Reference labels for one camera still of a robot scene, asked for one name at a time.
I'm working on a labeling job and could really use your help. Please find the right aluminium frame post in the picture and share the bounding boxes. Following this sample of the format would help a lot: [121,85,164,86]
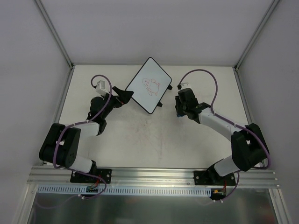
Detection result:
[234,0,281,71]

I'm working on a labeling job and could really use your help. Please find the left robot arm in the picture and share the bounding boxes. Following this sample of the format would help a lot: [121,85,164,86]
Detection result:
[39,86,134,183]

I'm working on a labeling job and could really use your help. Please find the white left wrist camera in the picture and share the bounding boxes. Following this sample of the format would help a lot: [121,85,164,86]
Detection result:
[96,80,109,96]

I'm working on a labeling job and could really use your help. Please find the aluminium frame post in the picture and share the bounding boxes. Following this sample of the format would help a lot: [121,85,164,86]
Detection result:
[33,0,73,69]
[234,0,281,71]

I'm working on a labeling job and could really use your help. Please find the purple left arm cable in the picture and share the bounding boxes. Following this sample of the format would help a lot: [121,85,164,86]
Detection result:
[53,74,113,170]

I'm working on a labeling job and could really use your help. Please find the aluminium front rail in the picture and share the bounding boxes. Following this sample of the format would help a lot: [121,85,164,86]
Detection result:
[27,166,280,189]

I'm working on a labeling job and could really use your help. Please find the white slotted cable duct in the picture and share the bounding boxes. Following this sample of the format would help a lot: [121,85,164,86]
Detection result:
[37,184,212,197]

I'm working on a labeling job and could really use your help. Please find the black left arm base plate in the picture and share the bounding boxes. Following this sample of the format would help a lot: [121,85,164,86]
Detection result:
[70,168,112,184]

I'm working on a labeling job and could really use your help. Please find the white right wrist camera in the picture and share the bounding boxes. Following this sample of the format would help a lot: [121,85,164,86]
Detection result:
[177,83,191,91]

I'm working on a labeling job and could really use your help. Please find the white whiteboard black frame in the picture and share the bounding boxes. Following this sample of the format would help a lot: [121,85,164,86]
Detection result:
[125,57,172,114]

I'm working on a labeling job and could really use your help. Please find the left aluminium frame post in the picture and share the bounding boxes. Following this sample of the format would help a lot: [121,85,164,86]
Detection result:
[33,0,73,69]

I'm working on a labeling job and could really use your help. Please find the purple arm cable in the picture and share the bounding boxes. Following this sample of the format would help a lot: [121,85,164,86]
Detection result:
[178,69,273,173]
[53,74,113,170]

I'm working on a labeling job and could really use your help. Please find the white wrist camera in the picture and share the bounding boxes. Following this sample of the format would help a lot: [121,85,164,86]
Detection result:
[96,80,109,96]
[177,83,191,91]

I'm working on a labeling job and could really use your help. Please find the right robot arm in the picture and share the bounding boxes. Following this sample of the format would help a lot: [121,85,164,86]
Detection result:
[175,88,270,185]

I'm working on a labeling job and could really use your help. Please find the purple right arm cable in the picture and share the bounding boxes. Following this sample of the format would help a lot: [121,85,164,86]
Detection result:
[178,69,273,173]

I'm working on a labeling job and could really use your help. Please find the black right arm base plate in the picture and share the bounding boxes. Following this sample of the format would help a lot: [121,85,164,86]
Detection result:
[193,170,236,186]

